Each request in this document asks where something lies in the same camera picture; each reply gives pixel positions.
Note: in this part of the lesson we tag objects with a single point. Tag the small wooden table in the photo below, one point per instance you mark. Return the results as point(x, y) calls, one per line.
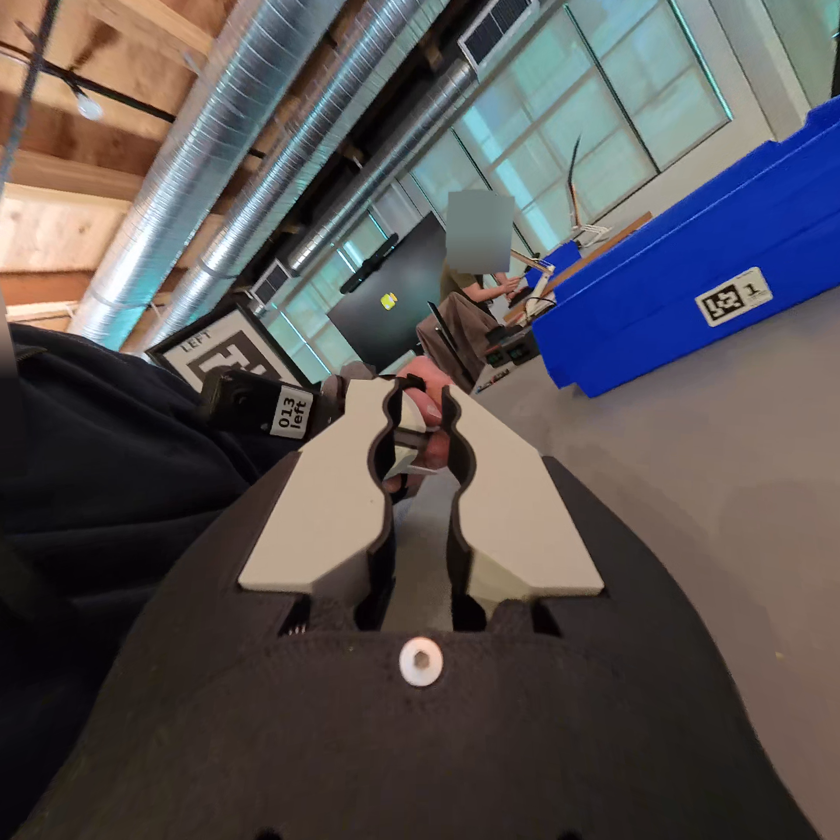
point(591, 256)

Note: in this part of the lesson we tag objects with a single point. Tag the black tv screen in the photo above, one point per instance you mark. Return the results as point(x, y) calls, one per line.
point(394, 289)

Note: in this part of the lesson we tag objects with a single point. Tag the ceiling vent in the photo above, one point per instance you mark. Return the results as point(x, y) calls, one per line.
point(492, 26)
point(269, 282)

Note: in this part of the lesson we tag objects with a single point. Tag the thin silver ceiling pipe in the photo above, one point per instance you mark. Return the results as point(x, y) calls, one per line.
point(394, 158)

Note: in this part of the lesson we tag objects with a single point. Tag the large silver ceiling duct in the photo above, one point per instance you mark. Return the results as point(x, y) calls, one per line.
point(197, 158)

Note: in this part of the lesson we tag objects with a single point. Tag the small blue bin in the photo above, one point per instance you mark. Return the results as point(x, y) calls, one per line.
point(565, 252)

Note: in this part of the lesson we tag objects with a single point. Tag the large blue bin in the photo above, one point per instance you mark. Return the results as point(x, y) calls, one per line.
point(656, 289)

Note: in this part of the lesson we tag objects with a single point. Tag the framed tag sign board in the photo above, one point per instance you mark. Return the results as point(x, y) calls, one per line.
point(223, 355)

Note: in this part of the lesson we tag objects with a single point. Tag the pale tool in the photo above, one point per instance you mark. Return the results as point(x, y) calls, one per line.
point(584, 210)

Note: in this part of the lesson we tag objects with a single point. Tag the person's left hand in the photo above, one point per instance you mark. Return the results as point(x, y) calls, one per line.
point(433, 381)

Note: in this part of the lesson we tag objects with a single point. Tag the person's left forearm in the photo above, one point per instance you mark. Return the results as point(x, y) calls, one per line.
point(118, 433)

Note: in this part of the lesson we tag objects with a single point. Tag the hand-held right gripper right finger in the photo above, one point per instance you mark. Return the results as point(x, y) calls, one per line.
point(525, 525)

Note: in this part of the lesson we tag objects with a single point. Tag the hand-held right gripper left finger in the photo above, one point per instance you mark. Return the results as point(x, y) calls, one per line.
point(315, 525)

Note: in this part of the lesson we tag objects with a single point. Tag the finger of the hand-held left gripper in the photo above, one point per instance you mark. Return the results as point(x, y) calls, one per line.
point(410, 440)

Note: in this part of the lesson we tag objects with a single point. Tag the black camera bar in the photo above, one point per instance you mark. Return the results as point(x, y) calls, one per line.
point(368, 263)

